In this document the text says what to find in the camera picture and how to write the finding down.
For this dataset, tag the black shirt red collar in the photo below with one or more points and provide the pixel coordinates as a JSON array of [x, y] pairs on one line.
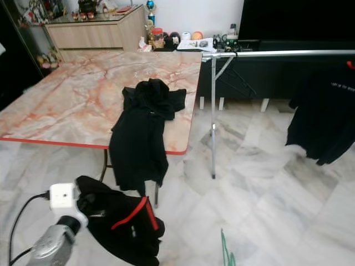
[[122, 238]]

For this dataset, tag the marble pattern folding table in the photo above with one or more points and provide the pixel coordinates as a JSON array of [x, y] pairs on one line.
[[77, 100]]

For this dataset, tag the dark glass display cabinet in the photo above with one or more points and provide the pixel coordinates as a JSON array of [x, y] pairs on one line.
[[22, 50]]

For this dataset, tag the light wooden cabinet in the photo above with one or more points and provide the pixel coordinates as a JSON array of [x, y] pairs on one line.
[[94, 36]]

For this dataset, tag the black hooded garment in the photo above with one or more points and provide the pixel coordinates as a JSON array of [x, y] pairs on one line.
[[138, 138]]

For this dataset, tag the tissue pack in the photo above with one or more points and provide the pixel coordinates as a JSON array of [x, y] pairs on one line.
[[143, 45]]

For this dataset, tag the jar with red lid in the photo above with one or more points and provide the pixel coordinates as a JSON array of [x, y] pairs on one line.
[[156, 40]]

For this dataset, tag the gold and blue trophy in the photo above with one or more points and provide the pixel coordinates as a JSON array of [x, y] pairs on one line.
[[150, 10]]

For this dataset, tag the black plush toy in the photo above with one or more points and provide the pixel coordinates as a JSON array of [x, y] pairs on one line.
[[172, 40]]

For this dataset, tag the white and blue ball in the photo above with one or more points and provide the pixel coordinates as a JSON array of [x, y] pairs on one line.
[[186, 36]]

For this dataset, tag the stack of white papers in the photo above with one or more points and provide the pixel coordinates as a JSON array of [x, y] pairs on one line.
[[197, 45]]

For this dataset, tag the yellow and red ball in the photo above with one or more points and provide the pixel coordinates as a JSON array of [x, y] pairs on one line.
[[197, 35]]

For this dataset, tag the small clear bottle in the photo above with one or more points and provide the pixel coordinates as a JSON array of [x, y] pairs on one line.
[[232, 32]]

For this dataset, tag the silver metal clothes rack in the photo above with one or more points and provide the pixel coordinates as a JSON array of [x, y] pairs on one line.
[[283, 53]]

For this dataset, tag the large black flat television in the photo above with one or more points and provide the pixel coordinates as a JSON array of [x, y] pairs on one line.
[[297, 19]]

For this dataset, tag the navy blue t-shirt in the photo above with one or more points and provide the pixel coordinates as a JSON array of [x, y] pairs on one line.
[[324, 116]]

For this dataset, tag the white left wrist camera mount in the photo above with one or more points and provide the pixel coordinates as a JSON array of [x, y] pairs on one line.
[[64, 197]]

